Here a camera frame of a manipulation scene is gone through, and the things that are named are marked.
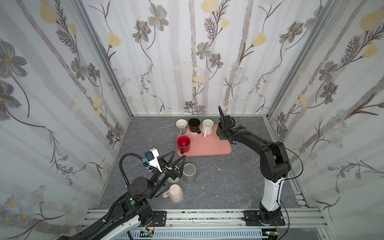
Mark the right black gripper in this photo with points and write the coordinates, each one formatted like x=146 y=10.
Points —
x=227 y=126

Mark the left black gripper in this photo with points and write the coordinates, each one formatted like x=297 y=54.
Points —
x=166 y=163

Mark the white ribbed mug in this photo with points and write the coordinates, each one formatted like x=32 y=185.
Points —
x=207 y=127

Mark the grey upside-down mug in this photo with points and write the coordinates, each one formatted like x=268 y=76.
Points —
x=189 y=173

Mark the pale pink mug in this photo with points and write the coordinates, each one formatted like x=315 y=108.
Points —
x=175 y=193

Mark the red mug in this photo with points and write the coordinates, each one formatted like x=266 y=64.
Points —
x=183 y=144

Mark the black and white mug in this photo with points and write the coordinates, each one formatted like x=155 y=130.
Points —
x=194 y=126

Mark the pink plastic tray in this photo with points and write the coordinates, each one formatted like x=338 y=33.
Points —
x=209 y=146

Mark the light grey mug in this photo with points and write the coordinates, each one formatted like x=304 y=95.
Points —
x=182 y=126

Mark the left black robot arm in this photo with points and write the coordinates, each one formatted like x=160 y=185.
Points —
x=132 y=209

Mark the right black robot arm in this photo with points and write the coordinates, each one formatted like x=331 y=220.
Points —
x=275 y=166

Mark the cream upside-down mug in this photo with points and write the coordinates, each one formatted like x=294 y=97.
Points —
x=173 y=181

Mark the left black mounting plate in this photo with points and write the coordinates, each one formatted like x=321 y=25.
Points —
x=159 y=219

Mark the black mounting plate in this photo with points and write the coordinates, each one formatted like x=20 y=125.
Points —
x=264 y=218
x=159 y=219

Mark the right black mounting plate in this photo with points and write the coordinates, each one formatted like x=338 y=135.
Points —
x=264 y=218

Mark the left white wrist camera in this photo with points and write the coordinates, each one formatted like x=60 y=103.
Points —
x=150 y=161

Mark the white slotted cable duct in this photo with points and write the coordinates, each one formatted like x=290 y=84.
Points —
x=200 y=234

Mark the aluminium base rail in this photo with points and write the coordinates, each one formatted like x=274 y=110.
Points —
x=193 y=219

